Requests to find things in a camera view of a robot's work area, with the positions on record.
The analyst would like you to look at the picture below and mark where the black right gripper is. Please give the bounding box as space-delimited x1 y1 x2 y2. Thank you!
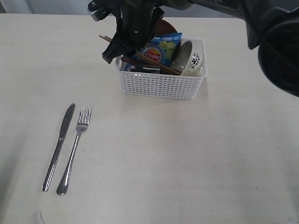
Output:
102 4 164 64

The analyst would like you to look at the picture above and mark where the silver metal fork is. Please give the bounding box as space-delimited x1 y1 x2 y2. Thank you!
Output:
56 105 93 196

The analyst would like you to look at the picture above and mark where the silver table knife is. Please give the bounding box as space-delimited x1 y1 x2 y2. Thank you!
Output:
42 103 76 192

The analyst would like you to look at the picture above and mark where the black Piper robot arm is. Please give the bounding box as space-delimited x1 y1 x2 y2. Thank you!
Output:
87 0 299 96

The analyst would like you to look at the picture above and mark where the brown round plate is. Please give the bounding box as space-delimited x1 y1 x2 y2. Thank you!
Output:
154 19 181 62

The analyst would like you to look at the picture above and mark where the lower wooden chopstick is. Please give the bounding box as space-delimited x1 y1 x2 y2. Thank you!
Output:
103 36 112 42

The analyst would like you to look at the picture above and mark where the wooden chopstick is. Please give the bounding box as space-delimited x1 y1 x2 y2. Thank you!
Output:
103 36 112 42
99 35 183 76

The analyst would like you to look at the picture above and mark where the upper wooden chopstick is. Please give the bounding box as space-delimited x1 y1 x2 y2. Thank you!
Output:
99 35 183 76

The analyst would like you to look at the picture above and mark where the blue chips bag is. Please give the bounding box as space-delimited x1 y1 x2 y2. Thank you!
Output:
139 33 182 67

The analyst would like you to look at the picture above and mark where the white perforated plastic basket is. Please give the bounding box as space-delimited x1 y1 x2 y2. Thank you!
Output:
114 38 207 99

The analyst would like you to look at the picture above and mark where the white floral ceramic bowl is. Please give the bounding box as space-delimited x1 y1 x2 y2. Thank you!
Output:
171 40 204 77

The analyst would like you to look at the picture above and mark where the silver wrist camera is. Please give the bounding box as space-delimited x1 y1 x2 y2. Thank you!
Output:
88 0 111 22

